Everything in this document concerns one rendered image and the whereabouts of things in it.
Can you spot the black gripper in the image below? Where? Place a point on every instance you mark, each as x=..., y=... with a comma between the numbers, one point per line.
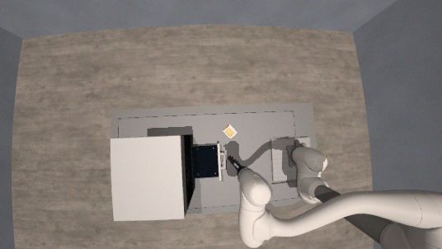
x=237, y=166

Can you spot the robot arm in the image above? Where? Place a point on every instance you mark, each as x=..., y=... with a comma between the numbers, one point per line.
x=418, y=212

